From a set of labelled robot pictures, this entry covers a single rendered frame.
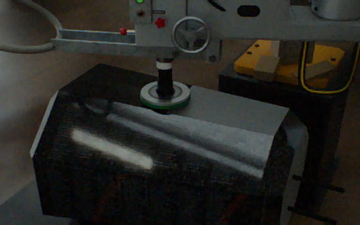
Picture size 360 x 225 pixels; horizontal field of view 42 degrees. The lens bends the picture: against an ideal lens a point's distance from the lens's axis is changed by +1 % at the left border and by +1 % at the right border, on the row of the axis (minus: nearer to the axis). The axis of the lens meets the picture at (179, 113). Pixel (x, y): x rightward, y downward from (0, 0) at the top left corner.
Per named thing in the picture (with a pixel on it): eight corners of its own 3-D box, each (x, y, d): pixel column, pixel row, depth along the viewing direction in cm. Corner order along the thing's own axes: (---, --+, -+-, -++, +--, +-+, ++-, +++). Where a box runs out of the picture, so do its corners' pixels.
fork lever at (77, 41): (221, 46, 200) (222, 35, 197) (220, 65, 183) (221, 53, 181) (63, 36, 205) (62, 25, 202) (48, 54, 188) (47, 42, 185)
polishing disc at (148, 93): (137, 105, 195) (137, 102, 194) (144, 82, 213) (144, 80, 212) (188, 106, 193) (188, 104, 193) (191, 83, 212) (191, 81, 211)
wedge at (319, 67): (324, 67, 245) (326, 59, 242) (336, 75, 237) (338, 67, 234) (290, 74, 239) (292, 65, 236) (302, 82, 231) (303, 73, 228)
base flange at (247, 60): (262, 41, 288) (262, 33, 286) (344, 55, 269) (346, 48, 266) (230, 71, 251) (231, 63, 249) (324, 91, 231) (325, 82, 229)
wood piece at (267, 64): (260, 63, 250) (261, 54, 248) (279, 66, 247) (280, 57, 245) (252, 78, 234) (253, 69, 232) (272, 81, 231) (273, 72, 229)
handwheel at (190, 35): (211, 46, 183) (213, 8, 175) (210, 57, 174) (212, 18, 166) (173, 45, 184) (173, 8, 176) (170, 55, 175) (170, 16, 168)
